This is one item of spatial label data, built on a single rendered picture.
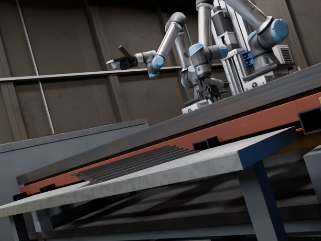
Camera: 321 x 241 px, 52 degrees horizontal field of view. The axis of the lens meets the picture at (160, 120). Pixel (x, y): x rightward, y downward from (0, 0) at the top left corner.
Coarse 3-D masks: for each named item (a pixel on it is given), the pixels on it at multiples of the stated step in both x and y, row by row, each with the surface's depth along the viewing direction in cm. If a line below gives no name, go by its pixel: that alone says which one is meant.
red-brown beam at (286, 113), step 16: (304, 96) 76; (320, 96) 71; (256, 112) 81; (272, 112) 78; (288, 112) 76; (320, 112) 71; (208, 128) 90; (224, 128) 87; (240, 128) 84; (256, 128) 81; (144, 144) 112; (160, 144) 103; (176, 144) 99; (192, 144) 95; (96, 160) 130; (112, 160) 119; (48, 176) 156; (64, 176) 141; (32, 192) 162
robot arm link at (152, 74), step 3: (147, 63) 230; (150, 63) 229; (147, 66) 231; (147, 69) 232; (150, 69) 225; (150, 72) 229; (153, 72) 227; (156, 72) 227; (150, 75) 230; (153, 75) 229; (156, 75) 229; (159, 75) 232
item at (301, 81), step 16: (320, 64) 70; (288, 80) 75; (304, 80) 73; (320, 80) 70; (240, 96) 83; (256, 96) 80; (272, 96) 78; (288, 96) 75; (192, 112) 93; (208, 112) 90; (224, 112) 87; (240, 112) 84; (160, 128) 102; (176, 128) 98; (192, 128) 94; (112, 144) 118; (128, 144) 112; (64, 160) 139; (80, 160) 132; (32, 176) 160
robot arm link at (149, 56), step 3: (150, 51) 231; (153, 51) 232; (144, 54) 229; (147, 54) 230; (150, 54) 230; (153, 54) 230; (144, 57) 229; (147, 57) 229; (150, 57) 230; (153, 57) 231; (144, 60) 230; (147, 60) 230; (150, 60) 229
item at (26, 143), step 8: (136, 120) 250; (144, 120) 257; (96, 128) 221; (104, 128) 226; (112, 128) 231; (48, 136) 194; (56, 136) 198; (64, 136) 202; (72, 136) 206; (8, 144) 176; (16, 144) 179; (24, 144) 182; (32, 144) 186; (0, 152) 172
